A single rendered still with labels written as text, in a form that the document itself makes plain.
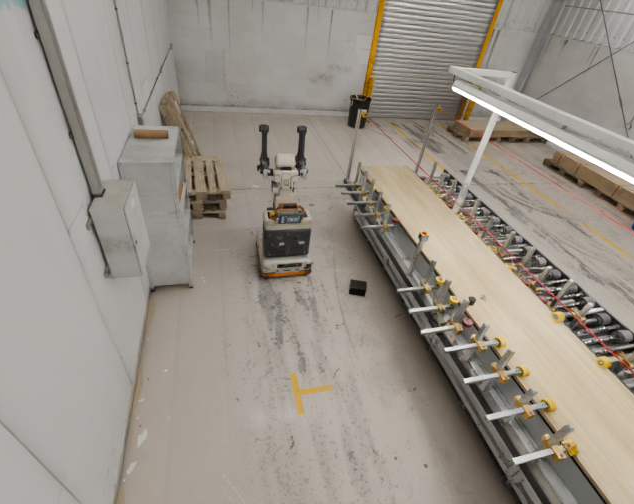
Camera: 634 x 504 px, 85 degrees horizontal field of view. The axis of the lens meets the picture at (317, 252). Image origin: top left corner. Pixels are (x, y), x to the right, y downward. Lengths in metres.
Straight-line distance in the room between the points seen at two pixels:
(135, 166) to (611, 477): 3.97
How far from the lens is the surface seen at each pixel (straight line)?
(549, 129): 2.79
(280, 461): 3.14
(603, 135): 2.59
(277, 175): 3.94
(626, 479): 2.98
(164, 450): 3.27
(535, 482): 2.89
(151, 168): 3.42
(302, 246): 4.11
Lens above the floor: 2.96
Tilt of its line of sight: 38 degrees down
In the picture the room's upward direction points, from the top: 8 degrees clockwise
